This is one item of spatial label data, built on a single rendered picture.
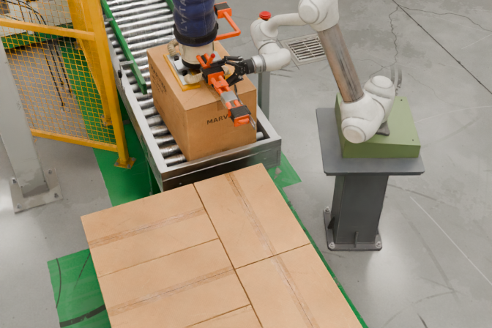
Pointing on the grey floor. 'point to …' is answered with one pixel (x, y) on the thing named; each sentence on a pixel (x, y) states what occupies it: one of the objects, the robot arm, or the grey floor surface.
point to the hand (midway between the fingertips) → (214, 75)
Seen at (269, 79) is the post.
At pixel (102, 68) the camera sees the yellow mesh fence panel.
